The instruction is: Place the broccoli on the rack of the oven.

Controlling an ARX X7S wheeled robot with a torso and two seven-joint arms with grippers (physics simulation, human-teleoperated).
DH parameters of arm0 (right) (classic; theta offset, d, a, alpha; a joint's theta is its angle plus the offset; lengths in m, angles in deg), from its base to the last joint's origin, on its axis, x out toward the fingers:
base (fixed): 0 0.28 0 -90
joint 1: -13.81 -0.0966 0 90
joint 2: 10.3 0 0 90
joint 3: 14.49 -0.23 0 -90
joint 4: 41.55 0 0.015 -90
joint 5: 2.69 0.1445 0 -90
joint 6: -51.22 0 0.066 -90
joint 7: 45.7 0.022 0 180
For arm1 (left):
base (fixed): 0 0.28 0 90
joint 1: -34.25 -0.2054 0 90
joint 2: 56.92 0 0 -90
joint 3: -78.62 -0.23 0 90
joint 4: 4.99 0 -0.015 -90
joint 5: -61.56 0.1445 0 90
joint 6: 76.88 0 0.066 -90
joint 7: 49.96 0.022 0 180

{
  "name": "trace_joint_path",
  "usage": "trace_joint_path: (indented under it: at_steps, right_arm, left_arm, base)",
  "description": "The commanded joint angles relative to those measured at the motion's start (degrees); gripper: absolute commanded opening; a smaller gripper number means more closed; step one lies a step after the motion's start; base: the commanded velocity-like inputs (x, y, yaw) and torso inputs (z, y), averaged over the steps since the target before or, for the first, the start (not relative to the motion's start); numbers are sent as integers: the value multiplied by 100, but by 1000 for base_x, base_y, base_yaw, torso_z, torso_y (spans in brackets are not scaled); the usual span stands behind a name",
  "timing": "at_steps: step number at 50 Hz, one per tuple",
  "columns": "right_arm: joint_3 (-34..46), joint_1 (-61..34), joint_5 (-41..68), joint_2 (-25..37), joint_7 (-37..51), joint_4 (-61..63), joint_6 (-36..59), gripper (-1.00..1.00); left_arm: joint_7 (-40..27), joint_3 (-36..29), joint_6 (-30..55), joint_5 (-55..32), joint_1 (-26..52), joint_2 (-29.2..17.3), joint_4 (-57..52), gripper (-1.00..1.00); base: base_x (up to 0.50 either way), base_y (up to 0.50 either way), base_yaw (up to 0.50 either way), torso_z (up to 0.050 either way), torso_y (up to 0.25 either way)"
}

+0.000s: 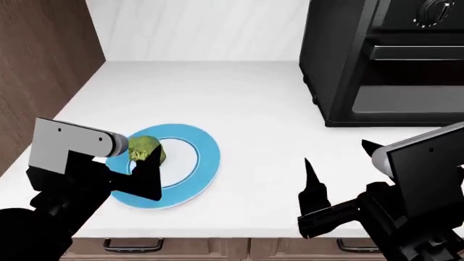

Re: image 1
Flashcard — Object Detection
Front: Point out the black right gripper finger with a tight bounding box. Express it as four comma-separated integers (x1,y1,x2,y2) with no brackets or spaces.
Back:
361,139,381,159
297,157,331,218

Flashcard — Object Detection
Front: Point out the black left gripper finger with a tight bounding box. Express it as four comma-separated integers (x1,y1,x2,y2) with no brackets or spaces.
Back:
108,144,163,202

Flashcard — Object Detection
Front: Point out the green broccoli floret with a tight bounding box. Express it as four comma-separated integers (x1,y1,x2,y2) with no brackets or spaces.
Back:
127,135,167,165

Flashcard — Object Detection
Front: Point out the black oven glass door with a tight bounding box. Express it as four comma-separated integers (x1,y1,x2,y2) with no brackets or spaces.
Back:
350,34,464,121

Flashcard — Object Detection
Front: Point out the black countertop oven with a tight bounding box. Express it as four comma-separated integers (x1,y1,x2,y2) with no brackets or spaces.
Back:
299,0,464,128

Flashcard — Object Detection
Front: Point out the black oven control knob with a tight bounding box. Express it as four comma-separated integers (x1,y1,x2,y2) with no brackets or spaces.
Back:
418,0,456,25

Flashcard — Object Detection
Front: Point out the blue rimmed white plate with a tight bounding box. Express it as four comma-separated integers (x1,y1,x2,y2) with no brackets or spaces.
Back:
104,123,222,210

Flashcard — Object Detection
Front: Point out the brown wooden drawer front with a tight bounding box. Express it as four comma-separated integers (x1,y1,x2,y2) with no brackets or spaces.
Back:
249,237,386,261

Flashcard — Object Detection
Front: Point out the brown wooden cabinet side panel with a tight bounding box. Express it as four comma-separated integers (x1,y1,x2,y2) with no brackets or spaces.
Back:
0,0,107,176

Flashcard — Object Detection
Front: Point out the dark metal drawer handle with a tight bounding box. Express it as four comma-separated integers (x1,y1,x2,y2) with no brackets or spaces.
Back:
336,238,381,254
102,237,165,252

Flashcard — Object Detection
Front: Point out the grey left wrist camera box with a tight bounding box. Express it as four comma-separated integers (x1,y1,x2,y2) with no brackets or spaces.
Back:
28,117,130,175

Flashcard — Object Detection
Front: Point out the grey black right camera box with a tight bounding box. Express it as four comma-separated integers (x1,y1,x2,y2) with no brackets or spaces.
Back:
370,122,464,218

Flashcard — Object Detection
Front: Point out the wooden drawer with handles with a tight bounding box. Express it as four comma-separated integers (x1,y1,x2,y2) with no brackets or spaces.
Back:
58,237,251,261

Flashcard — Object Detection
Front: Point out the black oven door handle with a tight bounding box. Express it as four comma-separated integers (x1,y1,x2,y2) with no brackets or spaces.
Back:
368,43,464,61

